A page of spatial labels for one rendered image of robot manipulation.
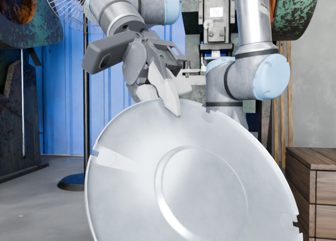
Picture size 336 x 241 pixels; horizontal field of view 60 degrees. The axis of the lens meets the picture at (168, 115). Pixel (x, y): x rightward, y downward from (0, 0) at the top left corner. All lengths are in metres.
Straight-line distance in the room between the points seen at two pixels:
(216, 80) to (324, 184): 0.48
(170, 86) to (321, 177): 0.75
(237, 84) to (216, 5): 1.00
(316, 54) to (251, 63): 2.35
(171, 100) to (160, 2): 0.29
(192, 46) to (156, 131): 1.62
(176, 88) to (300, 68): 2.68
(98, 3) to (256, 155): 0.39
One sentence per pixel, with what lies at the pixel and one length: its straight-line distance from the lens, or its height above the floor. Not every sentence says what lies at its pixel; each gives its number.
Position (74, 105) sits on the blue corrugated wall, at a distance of 3.20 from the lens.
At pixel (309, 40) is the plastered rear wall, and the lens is 3.13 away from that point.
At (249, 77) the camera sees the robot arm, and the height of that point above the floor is 0.61.
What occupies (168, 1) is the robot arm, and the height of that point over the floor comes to 0.76.
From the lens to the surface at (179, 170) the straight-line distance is 0.36.
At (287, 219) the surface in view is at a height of 0.39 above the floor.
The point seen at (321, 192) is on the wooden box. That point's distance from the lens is 1.08.
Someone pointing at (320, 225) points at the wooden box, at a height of 0.15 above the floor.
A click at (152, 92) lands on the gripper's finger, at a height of 0.56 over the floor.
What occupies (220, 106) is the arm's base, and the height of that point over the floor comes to 0.53.
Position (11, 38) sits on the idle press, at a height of 0.97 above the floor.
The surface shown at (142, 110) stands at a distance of 0.40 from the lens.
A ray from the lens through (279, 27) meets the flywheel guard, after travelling 1.71.
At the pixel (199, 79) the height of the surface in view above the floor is 0.68.
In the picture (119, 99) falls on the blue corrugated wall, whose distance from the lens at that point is 3.02.
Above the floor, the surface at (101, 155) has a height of 0.48.
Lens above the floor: 0.54
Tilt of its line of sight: 2 degrees down
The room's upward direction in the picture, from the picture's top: straight up
